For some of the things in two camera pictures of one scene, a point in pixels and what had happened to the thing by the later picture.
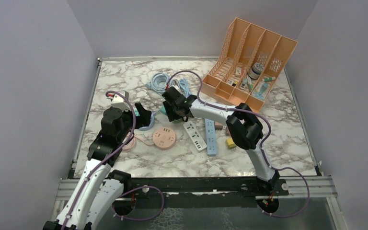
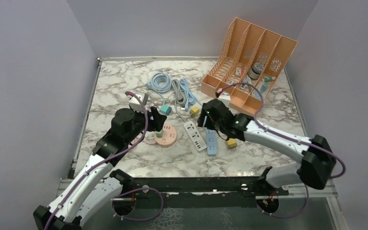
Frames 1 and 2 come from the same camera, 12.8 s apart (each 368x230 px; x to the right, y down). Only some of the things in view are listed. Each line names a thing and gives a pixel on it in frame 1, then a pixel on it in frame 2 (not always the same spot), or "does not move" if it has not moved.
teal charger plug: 163,110 does not move
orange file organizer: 246,70 does not move
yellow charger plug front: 230,143 does not move
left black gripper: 143,120 -> 156,124
